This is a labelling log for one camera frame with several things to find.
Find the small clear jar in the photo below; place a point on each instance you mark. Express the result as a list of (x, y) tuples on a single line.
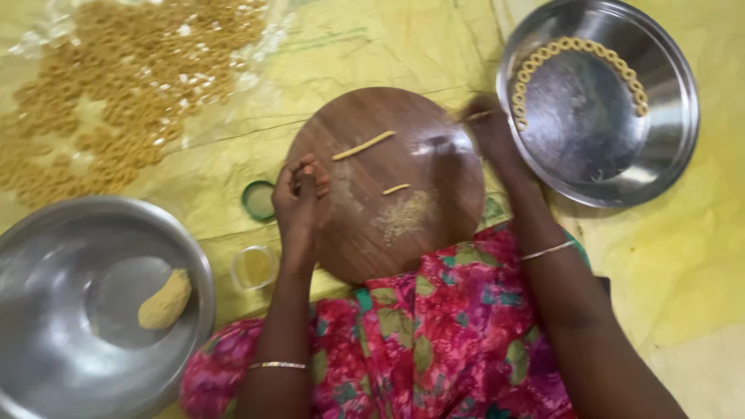
[(254, 267)]

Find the yellow floor sheet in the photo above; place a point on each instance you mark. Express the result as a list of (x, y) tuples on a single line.
[(687, 244)]

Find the row of dough rings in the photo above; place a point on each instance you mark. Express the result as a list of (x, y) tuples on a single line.
[(573, 49)]

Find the gold right bangle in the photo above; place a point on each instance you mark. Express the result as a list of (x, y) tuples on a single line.
[(547, 251)]

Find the clear plastic sheet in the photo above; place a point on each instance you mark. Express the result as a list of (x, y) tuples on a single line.
[(157, 70)]

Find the steel bowl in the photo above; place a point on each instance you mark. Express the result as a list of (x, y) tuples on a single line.
[(75, 308)]

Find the person's left fingers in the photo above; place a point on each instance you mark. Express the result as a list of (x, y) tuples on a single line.
[(311, 173)]

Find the yellow dough lump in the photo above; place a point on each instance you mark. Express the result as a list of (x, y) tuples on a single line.
[(165, 301)]

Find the round wooden board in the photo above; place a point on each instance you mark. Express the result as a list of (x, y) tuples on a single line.
[(378, 192)]

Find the pink floral dress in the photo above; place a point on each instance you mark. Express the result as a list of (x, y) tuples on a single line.
[(430, 337)]

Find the short dough stick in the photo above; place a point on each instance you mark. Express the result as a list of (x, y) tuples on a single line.
[(396, 189)]

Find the person's right hand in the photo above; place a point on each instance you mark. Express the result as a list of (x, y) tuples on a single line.
[(492, 135)]

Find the heap of dough rings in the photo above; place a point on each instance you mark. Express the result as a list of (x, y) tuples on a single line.
[(116, 93)]

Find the green jar lid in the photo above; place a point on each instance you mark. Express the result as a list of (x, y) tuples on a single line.
[(258, 201)]

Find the person's left hand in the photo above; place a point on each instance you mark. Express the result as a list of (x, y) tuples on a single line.
[(295, 215)]

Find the gold bangle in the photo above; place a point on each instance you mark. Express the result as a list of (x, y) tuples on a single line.
[(547, 251), (279, 365)]

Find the gold left bangle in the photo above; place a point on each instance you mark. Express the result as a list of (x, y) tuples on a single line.
[(279, 365)]

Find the long dough stick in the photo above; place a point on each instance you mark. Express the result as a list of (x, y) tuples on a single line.
[(364, 145)]

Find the flour dusting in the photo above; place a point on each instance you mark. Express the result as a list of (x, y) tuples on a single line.
[(401, 216)]

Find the person's right fingers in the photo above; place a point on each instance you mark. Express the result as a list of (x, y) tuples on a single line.
[(478, 113)]

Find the steel plate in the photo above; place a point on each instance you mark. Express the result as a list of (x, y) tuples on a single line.
[(599, 105)]

